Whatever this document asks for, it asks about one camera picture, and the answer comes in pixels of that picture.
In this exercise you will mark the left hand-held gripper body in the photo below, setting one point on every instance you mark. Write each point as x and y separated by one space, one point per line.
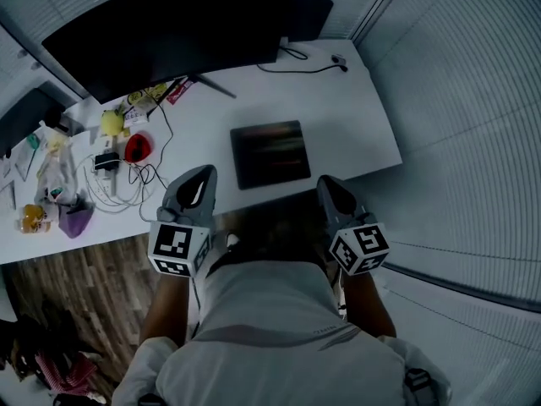
175 243

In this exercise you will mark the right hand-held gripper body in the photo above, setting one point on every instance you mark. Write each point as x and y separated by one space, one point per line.
359 248

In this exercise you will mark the person's left forearm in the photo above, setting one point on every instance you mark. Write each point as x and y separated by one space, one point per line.
169 307

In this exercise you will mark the person's right forearm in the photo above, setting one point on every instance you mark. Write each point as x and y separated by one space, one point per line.
369 307

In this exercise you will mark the white desk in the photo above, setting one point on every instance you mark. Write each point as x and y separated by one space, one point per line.
338 125

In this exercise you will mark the white power strip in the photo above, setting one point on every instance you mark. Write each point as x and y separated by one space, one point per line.
103 186

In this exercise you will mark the purple cloth pouch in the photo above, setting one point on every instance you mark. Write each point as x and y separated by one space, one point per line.
75 223

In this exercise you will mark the red round object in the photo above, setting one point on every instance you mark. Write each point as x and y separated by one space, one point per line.
138 147

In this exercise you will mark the black charger box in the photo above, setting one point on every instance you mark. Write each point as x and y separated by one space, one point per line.
106 160

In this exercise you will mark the person's white shirt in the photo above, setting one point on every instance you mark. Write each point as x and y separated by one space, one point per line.
270 336

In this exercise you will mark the white printed packet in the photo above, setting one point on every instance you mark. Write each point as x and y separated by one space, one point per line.
135 116

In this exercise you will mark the yellow plush toy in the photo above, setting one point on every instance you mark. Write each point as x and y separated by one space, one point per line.
110 121

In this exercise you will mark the clear plastic bag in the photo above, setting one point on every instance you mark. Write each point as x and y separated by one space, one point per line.
55 171

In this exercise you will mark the orange drink bottle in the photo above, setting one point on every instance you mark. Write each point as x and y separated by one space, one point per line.
34 219

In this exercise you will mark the red snack packet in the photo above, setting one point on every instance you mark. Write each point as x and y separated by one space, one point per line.
179 91

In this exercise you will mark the yellow snack packet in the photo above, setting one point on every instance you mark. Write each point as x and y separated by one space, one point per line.
148 93

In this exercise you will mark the black monitor stand leg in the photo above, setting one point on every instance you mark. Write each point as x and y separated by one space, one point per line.
215 85

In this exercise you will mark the red checked cloth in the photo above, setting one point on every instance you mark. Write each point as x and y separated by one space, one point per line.
63 372

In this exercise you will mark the small green object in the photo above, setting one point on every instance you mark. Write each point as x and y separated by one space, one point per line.
33 141

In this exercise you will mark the stack of white papers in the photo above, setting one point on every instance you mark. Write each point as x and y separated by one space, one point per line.
12 176

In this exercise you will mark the small grey adapter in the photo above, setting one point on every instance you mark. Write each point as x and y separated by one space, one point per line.
338 59

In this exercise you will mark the dark grey box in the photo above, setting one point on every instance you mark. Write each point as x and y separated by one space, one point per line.
25 116

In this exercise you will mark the large black monitor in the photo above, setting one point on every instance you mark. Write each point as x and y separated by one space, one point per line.
169 32

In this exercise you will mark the small black screen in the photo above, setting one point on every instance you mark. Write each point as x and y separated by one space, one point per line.
310 19

